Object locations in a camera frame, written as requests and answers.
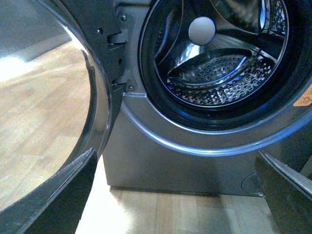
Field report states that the left gripper black camera left finger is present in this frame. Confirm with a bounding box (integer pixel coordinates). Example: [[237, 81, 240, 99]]
[[0, 147, 98, 234]]

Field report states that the left gripper black camera right finger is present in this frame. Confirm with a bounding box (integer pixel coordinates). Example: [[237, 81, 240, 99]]
[[255, 151, 312, 234]]

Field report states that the grey front-load washing machine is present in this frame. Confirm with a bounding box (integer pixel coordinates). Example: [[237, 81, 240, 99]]
[[103, 0, 312, 195]]

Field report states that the orange warning sticker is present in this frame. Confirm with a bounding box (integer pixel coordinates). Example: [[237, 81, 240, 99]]
[[293, 84, 312, 107]]

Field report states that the round glass washer door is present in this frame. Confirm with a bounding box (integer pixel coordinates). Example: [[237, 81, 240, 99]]
[[0, 0, 134, 234]]

